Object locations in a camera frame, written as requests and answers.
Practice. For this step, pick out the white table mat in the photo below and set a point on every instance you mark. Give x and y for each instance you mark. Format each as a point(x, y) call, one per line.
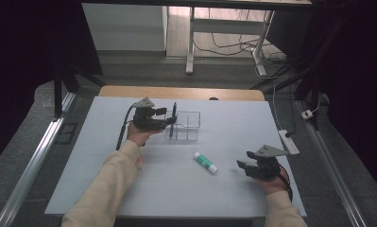
point(176, 189)

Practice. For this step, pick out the person's right hand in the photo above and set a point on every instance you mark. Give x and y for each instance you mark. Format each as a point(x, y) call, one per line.
point(276, 186)

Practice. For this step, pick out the white standing desk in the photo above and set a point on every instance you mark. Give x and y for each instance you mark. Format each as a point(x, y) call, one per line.
point(190, 47)

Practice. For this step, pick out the white power strip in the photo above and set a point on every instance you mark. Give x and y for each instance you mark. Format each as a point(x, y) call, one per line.
point(290, 145)

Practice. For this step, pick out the black metal stand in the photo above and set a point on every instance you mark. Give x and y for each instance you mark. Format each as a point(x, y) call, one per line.
point(57, 94)
point(312, 75)

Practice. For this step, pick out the clear plastic pen holder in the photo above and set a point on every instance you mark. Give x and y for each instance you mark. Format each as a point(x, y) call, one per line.
point(189, 126)

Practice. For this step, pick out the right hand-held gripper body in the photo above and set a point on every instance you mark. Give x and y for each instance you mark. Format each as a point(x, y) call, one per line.
point(266, 167)

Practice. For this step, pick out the person's left hand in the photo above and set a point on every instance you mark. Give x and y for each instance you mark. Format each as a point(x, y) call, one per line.
point(137, 135)

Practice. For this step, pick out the green and white glue stick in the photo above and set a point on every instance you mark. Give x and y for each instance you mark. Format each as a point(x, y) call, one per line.
point(205, 162)

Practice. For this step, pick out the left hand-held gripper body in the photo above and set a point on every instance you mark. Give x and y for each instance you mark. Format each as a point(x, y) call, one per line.
point(146, 121)

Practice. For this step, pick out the blue ballpoint pen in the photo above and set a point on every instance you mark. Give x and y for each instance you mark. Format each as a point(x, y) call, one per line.
point(173, 116)

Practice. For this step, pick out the dark curtain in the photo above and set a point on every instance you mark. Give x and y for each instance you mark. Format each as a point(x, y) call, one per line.
point(359, 94)
point(19, 63)

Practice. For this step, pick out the aluminium rail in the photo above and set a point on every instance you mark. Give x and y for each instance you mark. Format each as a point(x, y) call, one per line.
point(331, 170)
point(28, 173)

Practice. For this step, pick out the white adapter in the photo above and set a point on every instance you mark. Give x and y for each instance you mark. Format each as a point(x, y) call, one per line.
point(307, 114)

